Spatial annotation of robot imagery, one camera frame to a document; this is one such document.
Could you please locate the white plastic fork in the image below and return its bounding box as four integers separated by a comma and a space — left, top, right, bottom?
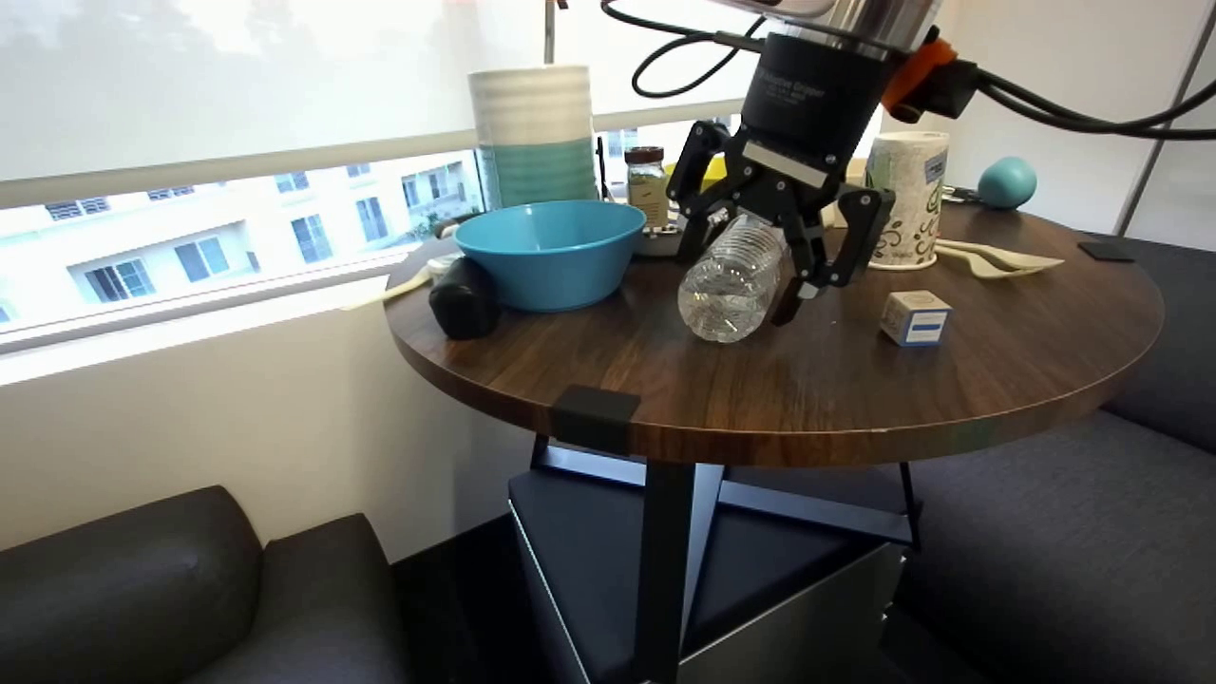
961, 254, 1045, 286

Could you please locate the black rectangular table patch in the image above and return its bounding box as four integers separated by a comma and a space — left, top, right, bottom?
1075, 234, 1140, 265
548, 384, 642, 457

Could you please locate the white roller blind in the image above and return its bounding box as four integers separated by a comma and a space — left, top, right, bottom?
0, 0, 776, 214

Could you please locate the yellow bowl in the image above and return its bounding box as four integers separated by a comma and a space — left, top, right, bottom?
695, 151, 750, 199

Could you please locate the round dark wooden table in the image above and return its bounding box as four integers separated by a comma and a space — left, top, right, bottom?
380, 192, 1171, 684

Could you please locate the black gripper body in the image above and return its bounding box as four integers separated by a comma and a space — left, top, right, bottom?
734, 29, 894, 208

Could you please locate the clear plastic water bottle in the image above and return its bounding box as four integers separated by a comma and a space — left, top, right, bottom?
672, 205, 803, 351

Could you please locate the blue plastic bowl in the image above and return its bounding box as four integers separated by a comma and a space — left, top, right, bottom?
452, 199, 648, 315

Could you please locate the black leather armchair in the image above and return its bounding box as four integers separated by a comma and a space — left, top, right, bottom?
0, 484, 411, 684

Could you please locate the white plastic spoon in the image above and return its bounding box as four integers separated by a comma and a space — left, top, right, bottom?
931, 234, 1066, 275

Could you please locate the glass window white frame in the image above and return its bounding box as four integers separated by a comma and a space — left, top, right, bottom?
0, 87, 765, 389

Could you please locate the small wooden cube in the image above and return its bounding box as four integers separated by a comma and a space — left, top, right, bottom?
877, 286, 953, 362

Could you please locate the teal ball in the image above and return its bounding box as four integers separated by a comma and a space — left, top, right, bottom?
974, 151, 1040, 216

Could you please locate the patterned paper cup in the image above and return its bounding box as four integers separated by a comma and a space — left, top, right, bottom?
864, 125, 953, 275

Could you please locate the dark grey sofa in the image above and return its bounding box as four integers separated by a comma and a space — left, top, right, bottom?
885, 223, 1216, 684

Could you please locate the onion salt spice jar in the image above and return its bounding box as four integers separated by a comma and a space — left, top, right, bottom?
624, 142, 672, 234

